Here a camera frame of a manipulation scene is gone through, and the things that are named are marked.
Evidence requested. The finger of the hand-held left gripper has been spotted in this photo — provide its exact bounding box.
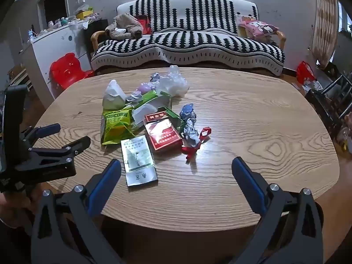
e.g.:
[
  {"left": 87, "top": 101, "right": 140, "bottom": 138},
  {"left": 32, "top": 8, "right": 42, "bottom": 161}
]
[
  {"left": 20, "top": 123, "right": 61, "bottom": 146},
  {"left": 27, "top": 136, "right": 91, "bottom": 160}
]

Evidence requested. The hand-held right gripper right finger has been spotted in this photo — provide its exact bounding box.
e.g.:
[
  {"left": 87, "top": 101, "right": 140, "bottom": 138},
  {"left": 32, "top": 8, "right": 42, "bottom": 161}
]
[{"left": 228, "top": 157, "right": 323, "bottom": 264}]

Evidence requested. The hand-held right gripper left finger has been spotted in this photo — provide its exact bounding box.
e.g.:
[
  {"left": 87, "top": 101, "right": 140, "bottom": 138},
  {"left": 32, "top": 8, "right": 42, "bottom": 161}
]
[{"left": 31, "top": 159, "right": 124, "bottom": 264}]

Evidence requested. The green yellow popcorn bag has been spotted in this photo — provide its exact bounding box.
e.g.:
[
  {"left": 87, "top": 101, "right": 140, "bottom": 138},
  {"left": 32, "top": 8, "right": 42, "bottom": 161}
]
[{"left": 99, "top": 108, "right": 135, "bottom": 146}]

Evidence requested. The silver cigarette box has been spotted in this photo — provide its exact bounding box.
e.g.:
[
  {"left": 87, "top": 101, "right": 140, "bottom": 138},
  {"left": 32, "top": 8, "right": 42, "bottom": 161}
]
[{"left": 120, "top": 135, "right": 158, "bottom": 187}]

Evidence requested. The white grey packet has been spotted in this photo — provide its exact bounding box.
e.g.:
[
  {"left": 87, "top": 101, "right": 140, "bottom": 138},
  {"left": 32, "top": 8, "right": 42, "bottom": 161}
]
[{"left": 102, "top": 79, "right": 127, "bottom": 110}]

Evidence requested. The red ribbon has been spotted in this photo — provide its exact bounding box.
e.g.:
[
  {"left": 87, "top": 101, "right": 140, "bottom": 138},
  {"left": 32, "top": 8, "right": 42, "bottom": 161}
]
[{"left": 181, "top": 126, "right": 212, "bottom": 160}]

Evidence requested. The red cigarette box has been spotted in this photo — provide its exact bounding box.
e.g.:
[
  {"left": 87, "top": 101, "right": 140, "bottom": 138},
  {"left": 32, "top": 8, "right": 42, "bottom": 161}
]
[{"left": 144, "top": 111, "right": 183, "bottom": 152}]

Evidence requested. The large silver foil wrapper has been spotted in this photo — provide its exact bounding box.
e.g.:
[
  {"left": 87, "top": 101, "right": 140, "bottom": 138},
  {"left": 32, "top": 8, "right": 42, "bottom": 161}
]
[{"left": 180, "top": 121, "right": 201, "bottom": 149}]

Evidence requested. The blue foil wrapper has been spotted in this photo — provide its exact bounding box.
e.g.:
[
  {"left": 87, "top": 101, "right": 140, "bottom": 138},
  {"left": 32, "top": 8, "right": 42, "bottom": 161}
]
[{"left": 179, "top": 103, "right": 197, "bottom": 124}]

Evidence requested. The small green wrapper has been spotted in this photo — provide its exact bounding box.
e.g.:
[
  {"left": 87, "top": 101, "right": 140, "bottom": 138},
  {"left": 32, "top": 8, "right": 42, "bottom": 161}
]
[{"left": 165, "top": 107, "right": 185, "bottom": 133}]

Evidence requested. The person's left hand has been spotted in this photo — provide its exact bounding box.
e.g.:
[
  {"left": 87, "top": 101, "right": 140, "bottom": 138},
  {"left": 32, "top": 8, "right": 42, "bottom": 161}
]
[{"left": 0, "top": 187, "right": 37, "bottom": 227}]

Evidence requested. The red plastic chair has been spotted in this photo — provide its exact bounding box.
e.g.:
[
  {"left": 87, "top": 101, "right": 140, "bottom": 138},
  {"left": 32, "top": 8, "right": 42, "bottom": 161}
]
[{"left": 49, "top": 52, "right": 94, "bottom": 90}]

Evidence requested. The white cabinet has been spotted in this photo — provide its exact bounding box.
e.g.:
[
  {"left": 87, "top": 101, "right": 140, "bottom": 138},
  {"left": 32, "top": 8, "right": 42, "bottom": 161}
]
[{"left": 20, "top": 19, "right": 92, "bottom": 102}]

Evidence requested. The green white wrapper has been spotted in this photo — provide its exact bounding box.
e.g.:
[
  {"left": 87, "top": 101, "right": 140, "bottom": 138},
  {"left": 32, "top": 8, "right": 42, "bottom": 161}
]
[{"left": 125, "top": 90, "right": 172, "bottom": 127}]

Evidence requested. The purple round object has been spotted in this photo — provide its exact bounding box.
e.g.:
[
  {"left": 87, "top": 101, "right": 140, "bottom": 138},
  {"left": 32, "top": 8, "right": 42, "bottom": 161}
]
[{"left": 137, "top": 84, "right": 153, "bottom": 97}]

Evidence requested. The black side cabinet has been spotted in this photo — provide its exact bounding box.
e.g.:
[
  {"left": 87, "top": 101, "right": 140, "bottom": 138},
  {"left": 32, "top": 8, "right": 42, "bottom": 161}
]
[{"left": 82, "top": 19, "right": 109, "bottom": 54}]

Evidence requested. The clear plastic bag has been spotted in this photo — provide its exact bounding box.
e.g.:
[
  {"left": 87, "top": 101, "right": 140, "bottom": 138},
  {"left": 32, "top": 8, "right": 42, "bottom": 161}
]
[{"left": 157, "top": 64, "right": 190, "bottom": 98}]

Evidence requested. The black metal bench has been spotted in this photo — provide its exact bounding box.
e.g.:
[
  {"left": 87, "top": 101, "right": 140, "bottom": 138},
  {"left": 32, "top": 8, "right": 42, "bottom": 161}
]
[{"left": 304, "top": 71, "right": 352, "bottom": 141}]

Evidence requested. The yellow box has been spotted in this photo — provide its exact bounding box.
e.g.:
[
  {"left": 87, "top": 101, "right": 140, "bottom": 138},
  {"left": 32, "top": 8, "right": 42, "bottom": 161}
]
[{"left": 75, "top": 9, "right": 94, "bottom": 20}]

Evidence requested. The red plastic bag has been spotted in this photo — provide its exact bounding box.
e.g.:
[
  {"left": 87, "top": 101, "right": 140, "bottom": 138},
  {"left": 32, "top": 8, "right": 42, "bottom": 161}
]
[{"left": 295, "top": 60, "right": 315, "bottom": 84}]

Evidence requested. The red cloth item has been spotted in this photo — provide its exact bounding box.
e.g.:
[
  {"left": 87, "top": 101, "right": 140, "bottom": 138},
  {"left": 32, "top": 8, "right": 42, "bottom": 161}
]
[{"left": 136, "top": 15, "right": 152, "bottom": 35}]

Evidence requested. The black white patterned sofa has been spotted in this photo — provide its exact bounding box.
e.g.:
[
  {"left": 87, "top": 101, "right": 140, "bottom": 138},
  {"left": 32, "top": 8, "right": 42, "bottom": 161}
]
[{"left": 89, "top": 0, "right": 286, "bottom": 76}]

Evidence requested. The pink cartoon pillow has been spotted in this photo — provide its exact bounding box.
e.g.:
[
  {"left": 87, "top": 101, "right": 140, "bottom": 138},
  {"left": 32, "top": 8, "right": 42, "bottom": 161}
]
[{"left": 236, "top": 14, "right": 279, "bottom": 39}]

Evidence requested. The striped curtain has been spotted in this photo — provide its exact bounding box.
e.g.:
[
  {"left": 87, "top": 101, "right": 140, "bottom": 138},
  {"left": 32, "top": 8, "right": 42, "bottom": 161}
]
[{"left": 311, "top": 0, "right": 339, "bottom": 69}]

